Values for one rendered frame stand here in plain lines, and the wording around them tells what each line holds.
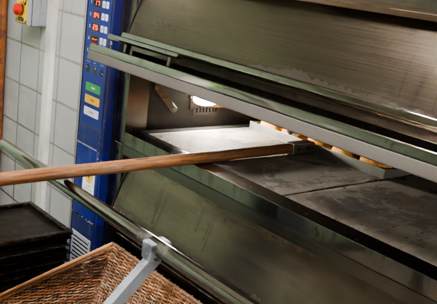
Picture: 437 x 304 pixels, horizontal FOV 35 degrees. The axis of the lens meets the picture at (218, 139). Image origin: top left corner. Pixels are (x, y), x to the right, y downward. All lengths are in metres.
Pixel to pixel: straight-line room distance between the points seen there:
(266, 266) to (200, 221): 0.26
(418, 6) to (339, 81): 0.21
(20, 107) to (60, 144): 0.34
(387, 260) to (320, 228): 0.17
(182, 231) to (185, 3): 0.60
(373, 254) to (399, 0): 0.49
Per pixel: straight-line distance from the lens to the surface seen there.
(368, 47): 1.38
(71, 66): 2.31
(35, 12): 2.45
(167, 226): 1.89
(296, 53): 1.49
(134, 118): 2.05
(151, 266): 1.31
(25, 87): 2.64
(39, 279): 2.01
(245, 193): 1.63
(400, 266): 1.37
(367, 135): 1.19
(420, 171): 1.13
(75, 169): 1.58
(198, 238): 1.79
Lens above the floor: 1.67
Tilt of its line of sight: 14 degrees down
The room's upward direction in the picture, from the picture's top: 7 degrees clockwise
